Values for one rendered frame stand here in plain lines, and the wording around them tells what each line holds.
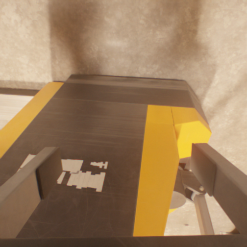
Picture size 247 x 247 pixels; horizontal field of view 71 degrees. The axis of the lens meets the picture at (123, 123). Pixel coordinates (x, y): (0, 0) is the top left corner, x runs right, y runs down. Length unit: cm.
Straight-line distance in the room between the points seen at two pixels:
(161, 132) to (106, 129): 18
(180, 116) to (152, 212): 36
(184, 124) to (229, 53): 46
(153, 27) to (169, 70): 21
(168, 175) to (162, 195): 6
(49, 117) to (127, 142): 30
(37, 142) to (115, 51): 56
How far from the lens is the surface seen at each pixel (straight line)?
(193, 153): 17
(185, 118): 65
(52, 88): 96
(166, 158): 50
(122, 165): 46
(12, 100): 116
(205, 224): 86
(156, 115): 64
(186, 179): 91
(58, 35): 96
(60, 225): 41
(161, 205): 42
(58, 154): 17
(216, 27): 91
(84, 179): 45
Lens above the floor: 85
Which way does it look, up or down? 51 degrees down
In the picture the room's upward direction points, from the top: 170 degrees counter-clockwise
